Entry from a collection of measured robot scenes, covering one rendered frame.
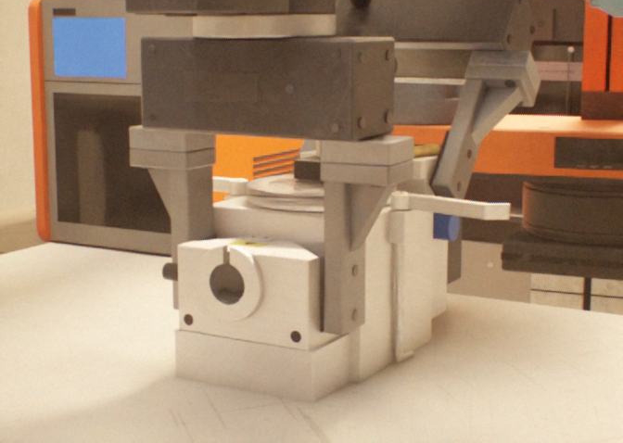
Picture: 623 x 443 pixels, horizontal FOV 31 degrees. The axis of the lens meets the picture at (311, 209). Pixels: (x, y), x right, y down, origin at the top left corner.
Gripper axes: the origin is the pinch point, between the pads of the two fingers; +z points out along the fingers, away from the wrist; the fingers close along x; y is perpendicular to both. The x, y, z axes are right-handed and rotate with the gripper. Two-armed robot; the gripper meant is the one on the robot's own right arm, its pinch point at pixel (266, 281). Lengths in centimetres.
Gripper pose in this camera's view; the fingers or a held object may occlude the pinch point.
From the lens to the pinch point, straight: 62.3
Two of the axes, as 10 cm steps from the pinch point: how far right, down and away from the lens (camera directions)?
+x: -8.7, -0.8, 4.9
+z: 0.0, 9.9, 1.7
